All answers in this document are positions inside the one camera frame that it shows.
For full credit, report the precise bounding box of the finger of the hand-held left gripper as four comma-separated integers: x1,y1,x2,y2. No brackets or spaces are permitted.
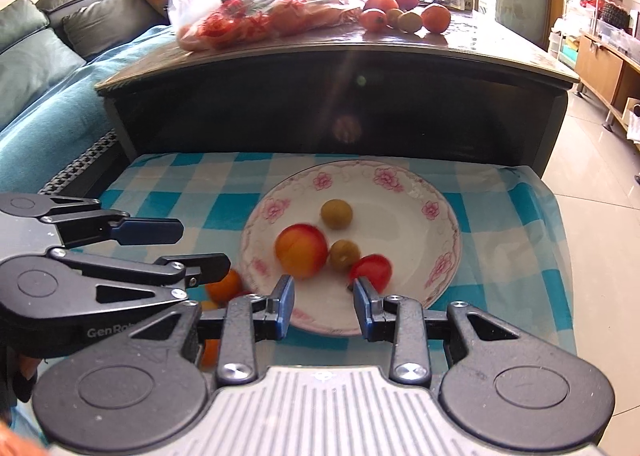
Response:
40,197,184,247
50,248,232,310

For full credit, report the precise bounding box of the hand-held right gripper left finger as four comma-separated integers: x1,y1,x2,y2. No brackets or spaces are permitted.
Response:
95,274,295,385

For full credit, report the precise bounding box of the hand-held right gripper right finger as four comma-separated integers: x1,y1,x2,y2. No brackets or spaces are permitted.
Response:
352,276,556,385

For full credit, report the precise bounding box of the orange mandarin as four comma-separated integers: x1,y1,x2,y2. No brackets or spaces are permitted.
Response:
205,268,244,304
200,338,221,369
421,4,452,34

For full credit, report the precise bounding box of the red yellow nectarine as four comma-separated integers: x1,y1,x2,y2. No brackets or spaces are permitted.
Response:
274,223,330,279

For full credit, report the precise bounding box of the white floral plate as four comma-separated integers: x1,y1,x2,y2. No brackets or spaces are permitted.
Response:
239,160,462,337

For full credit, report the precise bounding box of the blue white checked tablecloth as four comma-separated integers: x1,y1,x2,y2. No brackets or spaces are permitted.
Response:
37,151,576,367

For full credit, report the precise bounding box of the dark wooden coffee table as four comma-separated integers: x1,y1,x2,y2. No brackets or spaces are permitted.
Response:
94,10,581,177

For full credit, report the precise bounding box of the grey leather sofa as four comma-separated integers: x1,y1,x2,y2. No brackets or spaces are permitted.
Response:
0,0,186,131

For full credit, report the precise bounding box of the white drawer cart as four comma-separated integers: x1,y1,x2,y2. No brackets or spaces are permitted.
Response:
547,28,581,69

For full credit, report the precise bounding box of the white paper bag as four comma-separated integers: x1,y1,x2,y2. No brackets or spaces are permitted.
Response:
625,96,640,143

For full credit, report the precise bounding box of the wooden tv cabinet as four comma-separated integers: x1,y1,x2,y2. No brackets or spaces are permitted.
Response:
574,30,640,131

